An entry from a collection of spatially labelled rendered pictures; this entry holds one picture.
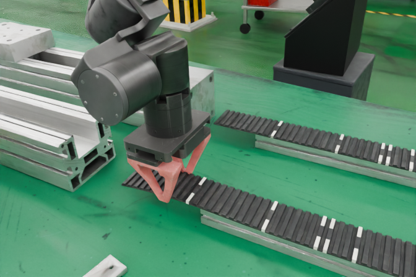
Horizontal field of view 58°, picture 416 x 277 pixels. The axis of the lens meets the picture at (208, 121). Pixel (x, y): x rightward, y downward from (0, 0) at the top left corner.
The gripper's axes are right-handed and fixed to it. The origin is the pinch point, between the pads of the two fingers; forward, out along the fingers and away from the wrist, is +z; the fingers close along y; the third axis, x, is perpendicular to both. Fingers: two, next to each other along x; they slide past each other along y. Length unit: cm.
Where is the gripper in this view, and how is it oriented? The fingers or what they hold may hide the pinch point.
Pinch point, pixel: (174, 184)
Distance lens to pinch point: 51.4
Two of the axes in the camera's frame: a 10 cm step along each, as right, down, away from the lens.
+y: -4.7, 4.5, -7.6
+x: 8.8, 2.1, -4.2
